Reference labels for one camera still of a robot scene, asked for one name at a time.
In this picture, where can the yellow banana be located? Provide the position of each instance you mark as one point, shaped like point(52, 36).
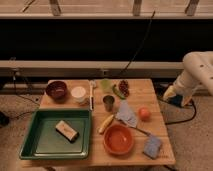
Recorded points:
point(105, 124)

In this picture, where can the green pepper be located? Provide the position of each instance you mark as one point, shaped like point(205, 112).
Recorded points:
point(118, 93)

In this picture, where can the blue sponge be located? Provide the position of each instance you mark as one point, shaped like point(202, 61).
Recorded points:
point(152, 146)

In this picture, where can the dark red bowl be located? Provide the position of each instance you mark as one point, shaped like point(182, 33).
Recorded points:
point(56, 90)

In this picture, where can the orange bowl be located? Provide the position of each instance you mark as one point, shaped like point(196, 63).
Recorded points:
point(118, 140)

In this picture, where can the metal spoon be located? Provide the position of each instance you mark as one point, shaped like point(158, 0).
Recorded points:
point(135, 127)

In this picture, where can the green plastic cup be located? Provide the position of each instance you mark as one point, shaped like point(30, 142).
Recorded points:
point(106, 85)

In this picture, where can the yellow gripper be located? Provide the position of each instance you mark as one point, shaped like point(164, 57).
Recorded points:
point(172, 97)

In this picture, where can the red grapes bunch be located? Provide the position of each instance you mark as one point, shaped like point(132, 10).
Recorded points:
point(124, 87)

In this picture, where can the green plastic tray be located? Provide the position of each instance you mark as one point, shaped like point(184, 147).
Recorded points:
point(43, 141)

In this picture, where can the grey blue cloth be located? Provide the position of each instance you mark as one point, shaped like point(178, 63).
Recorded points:
point(126, 114)

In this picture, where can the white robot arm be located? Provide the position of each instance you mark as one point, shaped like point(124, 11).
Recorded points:
point(197, 69)

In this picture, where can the white paper cup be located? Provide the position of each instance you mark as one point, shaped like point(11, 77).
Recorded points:
point(79, 94)

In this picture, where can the orange tomato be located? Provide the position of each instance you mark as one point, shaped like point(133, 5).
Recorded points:
point(144, 114)

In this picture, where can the wooden table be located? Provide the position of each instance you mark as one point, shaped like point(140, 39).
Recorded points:
point(142, 94)

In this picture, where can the small metal cup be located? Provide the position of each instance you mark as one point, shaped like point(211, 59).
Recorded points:
point(108, 101)

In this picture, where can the white handled brush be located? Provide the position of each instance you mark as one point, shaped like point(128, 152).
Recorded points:
point(92, 85)

